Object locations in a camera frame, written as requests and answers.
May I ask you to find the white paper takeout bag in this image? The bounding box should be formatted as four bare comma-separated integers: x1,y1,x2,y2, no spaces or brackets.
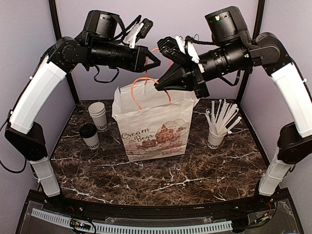
112,77,199,162

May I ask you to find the stack of white paper cups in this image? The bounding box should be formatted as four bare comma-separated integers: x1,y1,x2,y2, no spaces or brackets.
88,102,107,131

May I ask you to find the black cup lid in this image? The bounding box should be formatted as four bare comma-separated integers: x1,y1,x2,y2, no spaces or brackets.
79,123,98,138

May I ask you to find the single white paper cup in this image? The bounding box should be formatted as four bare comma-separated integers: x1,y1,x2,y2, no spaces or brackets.
82,134,99,150

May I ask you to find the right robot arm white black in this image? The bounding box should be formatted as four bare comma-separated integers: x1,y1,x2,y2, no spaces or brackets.
155,6,312,212

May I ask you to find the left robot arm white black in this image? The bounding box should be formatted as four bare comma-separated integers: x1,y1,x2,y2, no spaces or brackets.
4,10,160,213

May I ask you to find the bundle of white wrapped straws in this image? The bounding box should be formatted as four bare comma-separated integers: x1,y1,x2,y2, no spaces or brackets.
205,99,242,136

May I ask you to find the white cup holding straws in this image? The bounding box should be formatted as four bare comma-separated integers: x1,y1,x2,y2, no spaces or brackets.
207,131,226,150

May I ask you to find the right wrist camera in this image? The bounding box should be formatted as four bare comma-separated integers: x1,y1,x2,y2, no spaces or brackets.
157,36,201,65

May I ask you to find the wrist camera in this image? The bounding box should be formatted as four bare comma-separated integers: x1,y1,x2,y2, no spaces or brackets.
157,36,201,65
122,18,154,49

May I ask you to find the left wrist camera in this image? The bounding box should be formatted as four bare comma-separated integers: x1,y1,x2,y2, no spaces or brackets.
122,18,154,49

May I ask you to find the left black frame post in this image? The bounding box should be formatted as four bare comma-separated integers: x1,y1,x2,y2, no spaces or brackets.
48,0,80,105

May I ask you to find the black frame post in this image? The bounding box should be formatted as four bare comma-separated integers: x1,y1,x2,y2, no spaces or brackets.
234,0,266,105
48,0,80,105

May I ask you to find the right black frame post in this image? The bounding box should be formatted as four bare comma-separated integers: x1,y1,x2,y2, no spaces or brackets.
234,0,266,105

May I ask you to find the white slotted cable duct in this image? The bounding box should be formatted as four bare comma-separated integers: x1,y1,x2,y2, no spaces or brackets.
31,208,233,234

